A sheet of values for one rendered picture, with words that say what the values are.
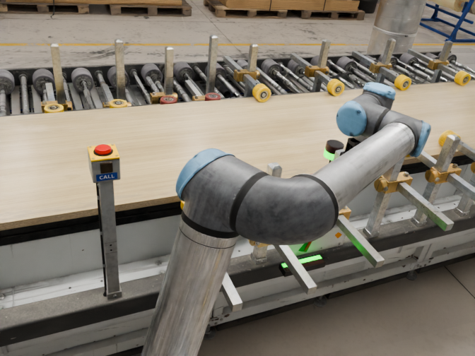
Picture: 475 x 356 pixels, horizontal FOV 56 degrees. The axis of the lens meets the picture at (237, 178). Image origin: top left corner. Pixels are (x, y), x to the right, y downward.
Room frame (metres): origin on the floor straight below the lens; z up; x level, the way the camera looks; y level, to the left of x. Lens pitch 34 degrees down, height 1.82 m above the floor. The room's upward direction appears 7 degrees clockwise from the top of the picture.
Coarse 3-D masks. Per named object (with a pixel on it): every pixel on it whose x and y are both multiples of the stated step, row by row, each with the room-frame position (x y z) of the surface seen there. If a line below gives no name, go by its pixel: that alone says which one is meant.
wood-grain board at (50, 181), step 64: (0, 128) 1.53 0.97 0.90; (64, 128) 1.60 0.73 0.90; (128, 128) 1.66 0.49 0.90; (192, 128) 1.74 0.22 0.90; (256, 128) 1.81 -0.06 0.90; (320, 128) 1.89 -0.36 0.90; (448, 128) 2.07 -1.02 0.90; (0, 192) 1.13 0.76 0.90; (64, 192) 1.17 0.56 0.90; (128, 192) 1.22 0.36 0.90
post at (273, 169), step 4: (268, 164) 1.19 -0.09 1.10; (272, 164) 1.18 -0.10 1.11; (276, 164) 1.18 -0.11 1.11; (268, 168) 1.18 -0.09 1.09; (272, 168) 1.16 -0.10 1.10; (276, 168) 1.17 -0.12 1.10; (280, 168) 1.17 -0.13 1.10; (268, 172) 1.18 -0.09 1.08; (272, 172) 1.16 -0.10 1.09; (276, 172) 1.17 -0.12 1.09; (280, 172) 1.17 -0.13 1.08; (276, 176) 1.17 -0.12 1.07; (280, 176) 1.17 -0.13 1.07; (256, 248) 1.17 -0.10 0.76; (260, 248) 1.16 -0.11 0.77; (264, 248) 1.17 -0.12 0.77; (256, 252) 1.17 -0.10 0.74; (260, 252) 1.16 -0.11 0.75; (264, 252) 1.17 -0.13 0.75; (256, 256) 1.16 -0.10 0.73; (260, 256) 1.16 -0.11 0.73; (264, 256) 1.17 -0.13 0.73
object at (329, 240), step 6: (336, 228) 1.29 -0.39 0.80; (330, 234) 1.28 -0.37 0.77; (342, 234) 1.31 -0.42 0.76; (318, 240) 1.26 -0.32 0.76; (324, 240) 1.28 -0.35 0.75; (330, 240) 1.29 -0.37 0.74; (336, 240) 1.30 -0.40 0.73; (342, 240) 1.31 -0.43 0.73; (288, 246) 1.21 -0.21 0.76; (294, 246) 1.22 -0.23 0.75; (300, 246) 1.23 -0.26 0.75; (312, 246) 1.25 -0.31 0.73; (318, 246) 1.27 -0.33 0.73; (324, 246) 1.28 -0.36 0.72; (330, 246) 1.29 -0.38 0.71; (336, 246) 1.31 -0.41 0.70; (294, 252) 1.22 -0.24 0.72; (300, 252) 1.23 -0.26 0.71; (306, 252) 1.24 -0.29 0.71
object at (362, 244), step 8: (336, 224) 1.27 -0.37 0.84; (344, 224) 1.24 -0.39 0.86; (344, 232) 1.23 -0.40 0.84; (352, 232) 1.20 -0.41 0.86; (352, 240) 1.19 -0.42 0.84; (360, 240) 1.16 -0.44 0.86; (360, 248) 1.14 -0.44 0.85; (368, 248) 1.13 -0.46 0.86; (368, 256) 1.11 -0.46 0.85; (376, 256) 1.09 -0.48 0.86; (376, 264) 1.07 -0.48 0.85
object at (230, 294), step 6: (228, 276) 0.95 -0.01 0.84; (228, 282) 0.92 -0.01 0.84; (222, 288) 0.91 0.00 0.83; (228, 288) 0.90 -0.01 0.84; (234, 288) 0.90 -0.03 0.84; (228, 294) 0.88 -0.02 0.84; (234, 294) 0.88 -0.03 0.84; (228, 300) 0.87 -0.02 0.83; (234, 300) 0.86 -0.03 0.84; (240, 300) 0.86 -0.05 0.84; (234, 306) 0.84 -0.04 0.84; (240, 306) 0.85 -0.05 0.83
